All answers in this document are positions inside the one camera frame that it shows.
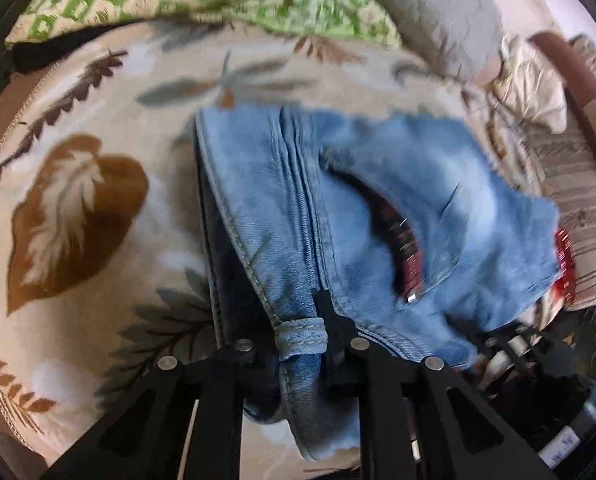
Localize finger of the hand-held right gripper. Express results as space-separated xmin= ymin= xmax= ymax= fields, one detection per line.
xmin=482 ymin=327 xmax=576 ymax=376

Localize grey quilted pillow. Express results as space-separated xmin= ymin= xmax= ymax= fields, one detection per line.
xmin=323 ymin=0 xmax=503 ymax=83

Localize blue denim pants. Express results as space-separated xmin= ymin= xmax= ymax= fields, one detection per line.
xmin=194 ymin=105 xmax=561 ymax=463

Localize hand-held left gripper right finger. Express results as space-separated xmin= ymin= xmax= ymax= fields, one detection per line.
xmin=312 ymin=289 xmax=558 ymax=480

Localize cream patterned cloth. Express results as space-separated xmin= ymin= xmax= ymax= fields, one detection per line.
xmin=492 ymin=35 xmax=568 ymax=133

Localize brown sofa backrest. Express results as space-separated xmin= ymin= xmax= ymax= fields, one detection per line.
xmin=528 ymin=31 xmax=596 ymax=161

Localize leaf print blanket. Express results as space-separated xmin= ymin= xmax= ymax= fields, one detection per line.
xmin=0 ymin=20 xmax=543 ymax=476

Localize pink pillow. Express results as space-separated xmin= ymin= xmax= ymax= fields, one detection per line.
xmin=475 ymin=55 xmax=503 ymax=86

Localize small patterned cushion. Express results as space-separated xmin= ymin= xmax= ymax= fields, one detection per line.
xmin=570 ymin=34 xmax=596 ymax=81

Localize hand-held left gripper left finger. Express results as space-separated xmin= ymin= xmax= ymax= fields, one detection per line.
xmin=38 ymin=337 xmax=283 ymax=480

